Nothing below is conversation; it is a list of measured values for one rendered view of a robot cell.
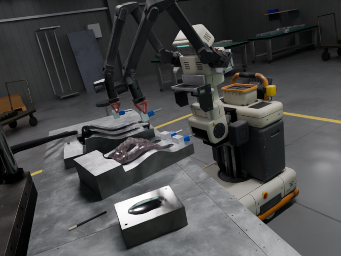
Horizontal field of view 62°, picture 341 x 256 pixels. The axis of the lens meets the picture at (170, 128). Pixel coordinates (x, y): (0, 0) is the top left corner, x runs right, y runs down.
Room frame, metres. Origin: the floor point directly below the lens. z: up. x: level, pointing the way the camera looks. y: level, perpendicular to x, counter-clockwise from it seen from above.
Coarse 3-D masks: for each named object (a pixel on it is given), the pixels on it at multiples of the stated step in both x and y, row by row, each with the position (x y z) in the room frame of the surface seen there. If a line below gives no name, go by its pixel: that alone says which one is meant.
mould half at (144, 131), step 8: (136, 120) 1.71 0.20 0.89; (104, 128) 1.63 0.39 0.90; (112, 128) 1.66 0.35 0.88; (128, 128) 1.59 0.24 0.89; (144, 128) 1.53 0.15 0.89; (152, 128) 1.50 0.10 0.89; (88, 136) 1.43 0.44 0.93; (96, 136) 1.41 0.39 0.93; (104, 136) 1.44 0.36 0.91; (112, 136) 1.48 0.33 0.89; (120, 136) 1.48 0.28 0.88; (128, 136) 1.46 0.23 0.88; (136, 136) 1.47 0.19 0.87; (144, 136) 1.48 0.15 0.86; (152, 136) 1.50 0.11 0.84; (64, 144) 1.59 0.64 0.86; (72, 144) 1.56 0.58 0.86; (80, 144) 1.54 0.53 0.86; (88, 144) 1.40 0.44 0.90; (96, 144) 1.41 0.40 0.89; (104, 144) 1.42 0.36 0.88; (112, 144) 1.43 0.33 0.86; (64, 152) 1.45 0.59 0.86; (72, 152) 1.43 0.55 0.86; (80, 152) 1.40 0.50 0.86; (88, 152) 1.39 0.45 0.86; (104, 152) 1.41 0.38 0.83; (64, 160) 1.36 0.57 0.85; (72, 160) 1.37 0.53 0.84
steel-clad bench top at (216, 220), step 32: (64, 128) 2.18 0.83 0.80; (64, 192) 1.11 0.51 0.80; (128, 192) 1.01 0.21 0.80; (192, 192) 0.93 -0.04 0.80; (224, 192) 0.89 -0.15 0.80; (32, 224) 0.91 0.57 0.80; (64, 224) 0.87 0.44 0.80; (96, 224) 0.84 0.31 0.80; (192, 224) 0.74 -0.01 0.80; (224, 224) 0.72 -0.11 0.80; (256, 224) 0.69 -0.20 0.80
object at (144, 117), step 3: (150, 111) 1.55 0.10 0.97; (153, 111) 1.56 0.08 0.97; (156, 111) 1.58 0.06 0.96; (141, 114) 1.53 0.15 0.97; (144, 114) 1.54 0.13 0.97; (147, 114) 1.54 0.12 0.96; (150, 114) 1.55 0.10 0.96; (153, 114) 1.55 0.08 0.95; (141, 117) 1.56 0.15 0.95; (144, 117) 1.54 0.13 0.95; (147, 117) 1.54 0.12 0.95; (144, 120) 1.53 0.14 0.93
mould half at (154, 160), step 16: (160, 144) 1.32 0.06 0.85; (176, 144) 1.29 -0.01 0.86; (192, 144) 1.26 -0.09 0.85; (80, 160) 1.17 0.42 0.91; (96, 160) 1.14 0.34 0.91; (112, 160) 1.11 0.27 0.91; (144, 160) 1.11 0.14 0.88; (160, 160) 1.15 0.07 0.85; (176, 160) 1.20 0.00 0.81; (80, 176) 1.17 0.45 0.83; (96, 176) 0.99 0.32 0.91; (112, 176) 1.02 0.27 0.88; (128, 176) 1.06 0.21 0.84; (144, 176) 1.10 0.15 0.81; (96, 192) 1.02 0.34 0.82; (112, 192) 1.01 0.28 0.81
